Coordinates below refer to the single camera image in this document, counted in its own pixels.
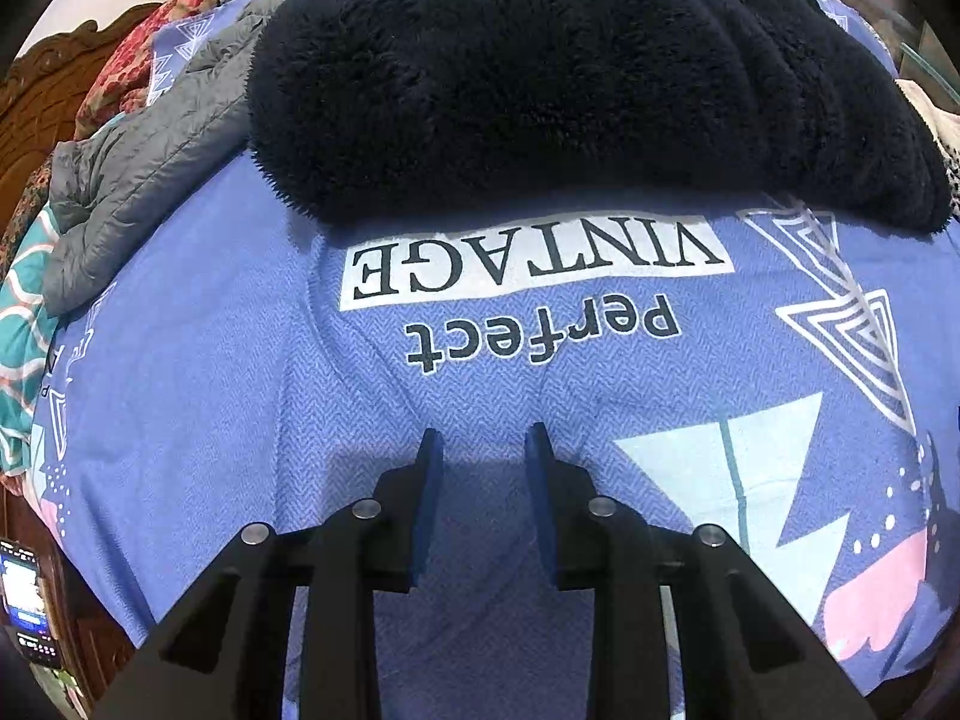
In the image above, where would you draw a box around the red floral cloth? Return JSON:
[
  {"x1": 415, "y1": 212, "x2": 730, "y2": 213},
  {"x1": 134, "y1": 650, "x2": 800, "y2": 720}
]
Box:
[{"x1": 73, "y1": 0, "x2": 292, "y2": 142}]

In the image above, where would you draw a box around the black smartphone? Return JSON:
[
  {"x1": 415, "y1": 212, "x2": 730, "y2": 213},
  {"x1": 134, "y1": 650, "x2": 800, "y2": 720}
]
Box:
[{"x1": 0, "y1": 536, "x2": 65, "y2": 668}]

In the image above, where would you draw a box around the dark navy fleece garment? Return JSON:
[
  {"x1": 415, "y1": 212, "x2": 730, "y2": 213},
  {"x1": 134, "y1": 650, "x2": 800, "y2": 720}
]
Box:
[{"x1": 246, "y1": 0, "x2": 955, "y2": 235}]

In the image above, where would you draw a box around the teal patterned cloth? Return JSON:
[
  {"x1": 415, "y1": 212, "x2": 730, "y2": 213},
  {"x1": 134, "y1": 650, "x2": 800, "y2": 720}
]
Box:
[{"x1": 0, "y1": 204, "x2": 77, "y2": 478}]

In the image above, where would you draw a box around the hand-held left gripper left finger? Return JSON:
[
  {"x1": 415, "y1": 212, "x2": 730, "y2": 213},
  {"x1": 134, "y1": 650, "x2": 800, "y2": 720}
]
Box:
[{"x1": 90, "y1": 427, "x2": 445, "y2": 720}]

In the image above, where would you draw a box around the blue printed bedsheet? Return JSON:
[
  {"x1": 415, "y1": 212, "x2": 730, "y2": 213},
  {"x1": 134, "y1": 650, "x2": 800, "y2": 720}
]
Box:
[{"x1": 28, "y1": 0, "x2": 960, "y2": 720}]

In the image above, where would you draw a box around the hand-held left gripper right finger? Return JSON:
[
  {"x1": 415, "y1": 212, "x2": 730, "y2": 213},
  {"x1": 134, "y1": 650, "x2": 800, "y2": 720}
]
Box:
[{"x1": 523, "y1": 421, "x2": 878, "y2": 720}]

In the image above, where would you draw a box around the carved wooden headboard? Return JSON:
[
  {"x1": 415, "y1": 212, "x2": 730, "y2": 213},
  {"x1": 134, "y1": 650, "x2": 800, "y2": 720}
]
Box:
[{"x1": 0, "y1": 1, "x2": 164, "y2": 260}]

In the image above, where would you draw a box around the black and white patterned cloth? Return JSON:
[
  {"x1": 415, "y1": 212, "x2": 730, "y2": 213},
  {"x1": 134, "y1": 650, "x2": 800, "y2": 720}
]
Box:
[{"x1": 894, "y1": 77, "x2": 960, "y2": 220}]

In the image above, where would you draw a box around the grey puffer jacket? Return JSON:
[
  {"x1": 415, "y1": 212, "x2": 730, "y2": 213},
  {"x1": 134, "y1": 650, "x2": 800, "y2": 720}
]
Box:
[{"x1": 41, "y1": 0, "x2": 301, "y2": 316}]

